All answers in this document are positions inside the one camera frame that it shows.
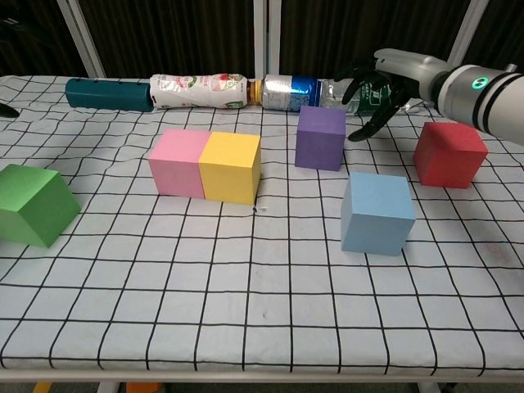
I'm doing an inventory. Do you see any purple foam cube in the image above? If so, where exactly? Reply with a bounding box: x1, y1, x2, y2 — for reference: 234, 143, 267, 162
294, 105, 347, 172

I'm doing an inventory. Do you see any red foam cube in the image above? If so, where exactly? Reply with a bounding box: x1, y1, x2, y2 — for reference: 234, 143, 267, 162
412, 121, 490, 189

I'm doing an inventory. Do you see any pink foam cube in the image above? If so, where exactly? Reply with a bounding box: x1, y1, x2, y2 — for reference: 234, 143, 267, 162
147, 129, 212, 201

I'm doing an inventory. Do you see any clear green-label water bottle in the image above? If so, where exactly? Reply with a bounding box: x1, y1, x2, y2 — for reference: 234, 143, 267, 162
318, 77, 429, 118

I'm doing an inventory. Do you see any white floral drink bottle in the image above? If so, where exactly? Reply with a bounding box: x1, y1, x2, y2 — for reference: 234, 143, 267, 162
148, 73, 263, 111

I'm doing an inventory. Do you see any silver blue drink can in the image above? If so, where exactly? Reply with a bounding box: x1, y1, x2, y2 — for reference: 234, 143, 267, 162
260, 73, 323, 112

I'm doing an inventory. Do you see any white black grid tablecloth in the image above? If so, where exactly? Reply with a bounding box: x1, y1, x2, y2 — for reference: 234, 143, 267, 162
0, 75, 524, 376

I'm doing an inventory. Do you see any light blue foam cube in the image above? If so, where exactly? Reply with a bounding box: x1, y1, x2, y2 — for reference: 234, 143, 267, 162
340, 171, 418, 257

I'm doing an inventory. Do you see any green foam cube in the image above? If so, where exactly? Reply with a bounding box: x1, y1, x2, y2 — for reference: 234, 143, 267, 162
0, 163, 82, 249

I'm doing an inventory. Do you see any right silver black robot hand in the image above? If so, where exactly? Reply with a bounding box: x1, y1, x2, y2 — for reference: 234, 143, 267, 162
333, 47, 449, 142

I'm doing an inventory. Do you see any yellow foam cube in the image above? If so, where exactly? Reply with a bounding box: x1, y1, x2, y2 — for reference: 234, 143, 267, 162
198, 131, 262, 206

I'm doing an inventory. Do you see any teal cylindrical case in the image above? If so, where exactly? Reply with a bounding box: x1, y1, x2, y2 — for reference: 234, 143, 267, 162
65, 78, 153, 112

